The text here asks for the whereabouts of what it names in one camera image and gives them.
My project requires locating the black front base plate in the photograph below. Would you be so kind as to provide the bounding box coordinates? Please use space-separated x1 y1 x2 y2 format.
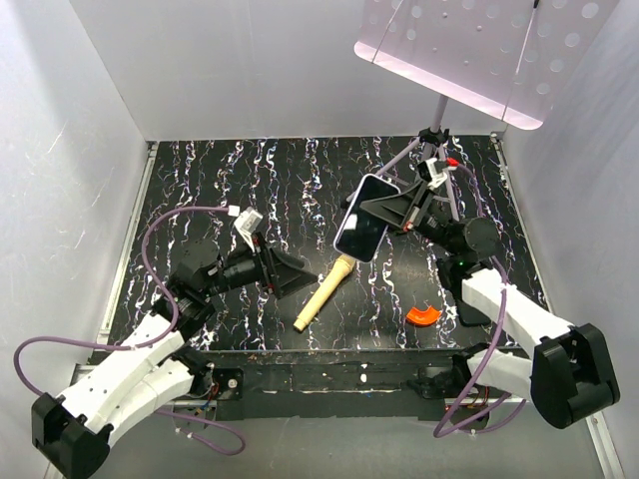
195 349 462 421

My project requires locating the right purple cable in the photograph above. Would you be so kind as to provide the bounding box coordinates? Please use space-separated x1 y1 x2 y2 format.
431 162 530 439

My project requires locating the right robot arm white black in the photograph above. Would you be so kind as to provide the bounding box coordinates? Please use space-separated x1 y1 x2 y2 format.
354 176 620 429

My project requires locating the lavender music stand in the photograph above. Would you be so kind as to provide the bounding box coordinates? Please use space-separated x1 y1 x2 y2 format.
341 0 620 221

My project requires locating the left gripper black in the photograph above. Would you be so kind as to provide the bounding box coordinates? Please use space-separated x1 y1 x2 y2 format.
203 230 318 298

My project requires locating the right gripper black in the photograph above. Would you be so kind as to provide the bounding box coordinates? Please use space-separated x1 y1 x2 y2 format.
356 179 459 256

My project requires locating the black phone on right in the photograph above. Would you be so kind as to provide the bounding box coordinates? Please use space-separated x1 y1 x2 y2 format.
436 256 491 327

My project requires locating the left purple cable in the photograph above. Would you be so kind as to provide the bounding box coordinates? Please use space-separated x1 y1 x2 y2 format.
13 205 247 456

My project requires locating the lavender phone case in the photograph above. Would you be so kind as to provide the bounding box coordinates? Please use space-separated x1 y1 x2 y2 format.
332 173 402 262

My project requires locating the purple cable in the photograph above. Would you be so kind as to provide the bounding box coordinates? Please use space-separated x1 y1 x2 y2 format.
431 162 530 439
13 205 247 456

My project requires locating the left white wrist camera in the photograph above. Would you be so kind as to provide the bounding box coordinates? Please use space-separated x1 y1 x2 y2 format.
228 206 263 250

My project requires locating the beige wooden microphone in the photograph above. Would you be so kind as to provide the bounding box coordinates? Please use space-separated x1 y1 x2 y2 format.
294 254 356 332

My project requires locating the aluminium frame rail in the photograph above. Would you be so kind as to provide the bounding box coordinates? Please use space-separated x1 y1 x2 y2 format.
44 142 625 479

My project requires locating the orange curved plastic piece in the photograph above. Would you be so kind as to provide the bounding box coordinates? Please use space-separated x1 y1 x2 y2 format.
405 306 441 327

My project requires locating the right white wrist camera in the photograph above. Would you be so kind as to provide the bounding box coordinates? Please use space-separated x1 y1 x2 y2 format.
417 158 459 191

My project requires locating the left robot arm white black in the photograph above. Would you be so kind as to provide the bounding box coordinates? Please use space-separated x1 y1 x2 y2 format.
31 234 318 478

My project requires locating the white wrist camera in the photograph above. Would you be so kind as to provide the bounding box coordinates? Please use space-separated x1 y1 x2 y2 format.
228 206 263 250
417 158 459 191

